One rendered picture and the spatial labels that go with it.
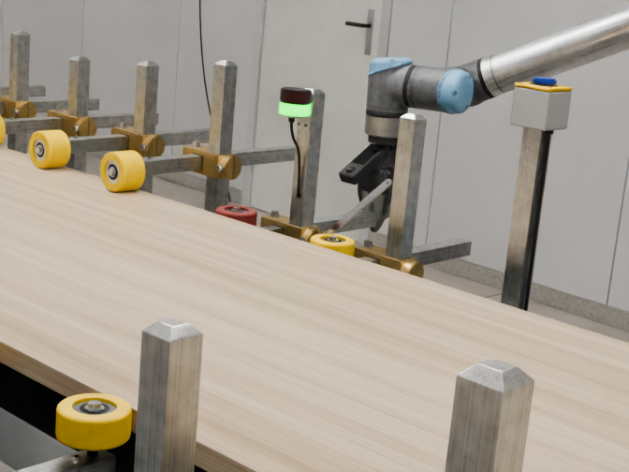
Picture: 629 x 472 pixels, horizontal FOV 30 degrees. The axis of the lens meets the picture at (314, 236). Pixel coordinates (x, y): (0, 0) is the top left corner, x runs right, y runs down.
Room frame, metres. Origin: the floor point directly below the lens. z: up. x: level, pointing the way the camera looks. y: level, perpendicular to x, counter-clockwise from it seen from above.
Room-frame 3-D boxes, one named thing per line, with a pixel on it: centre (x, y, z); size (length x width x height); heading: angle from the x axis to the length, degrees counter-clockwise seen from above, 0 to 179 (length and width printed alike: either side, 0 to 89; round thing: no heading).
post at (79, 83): (2.77, 0.59, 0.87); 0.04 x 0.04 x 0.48; 48
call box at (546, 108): (1.94, -0.35, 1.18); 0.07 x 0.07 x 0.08; 48
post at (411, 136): (2.11, -0.16, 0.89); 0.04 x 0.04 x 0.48; 48
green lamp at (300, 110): (2.24, 0.06, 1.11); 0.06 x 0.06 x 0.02
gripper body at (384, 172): (2.52, -0.14, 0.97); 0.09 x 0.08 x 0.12; 138
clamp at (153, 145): (2.62, 0.42, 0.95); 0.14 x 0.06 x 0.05; 48
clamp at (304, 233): (2.29, 0.05, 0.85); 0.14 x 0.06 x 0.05; 48
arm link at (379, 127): (2.52, -0.13, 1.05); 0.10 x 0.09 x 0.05; 48
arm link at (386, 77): (2.51, -0.13, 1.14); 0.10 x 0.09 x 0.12; 63
